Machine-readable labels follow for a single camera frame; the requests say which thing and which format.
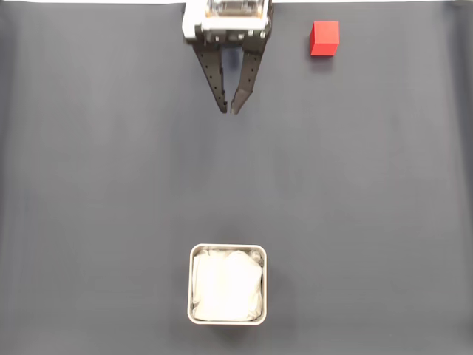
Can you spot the grey table mat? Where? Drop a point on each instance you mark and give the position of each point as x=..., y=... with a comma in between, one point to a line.
x=111, y=185

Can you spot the red cube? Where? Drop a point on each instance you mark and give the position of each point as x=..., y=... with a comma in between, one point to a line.
x=324, y=37

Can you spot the white crumpled cloth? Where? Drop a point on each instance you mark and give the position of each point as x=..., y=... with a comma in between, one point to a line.
x=225, y=288

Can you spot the square metal box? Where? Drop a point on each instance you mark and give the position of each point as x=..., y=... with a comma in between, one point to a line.
x=189, y=284

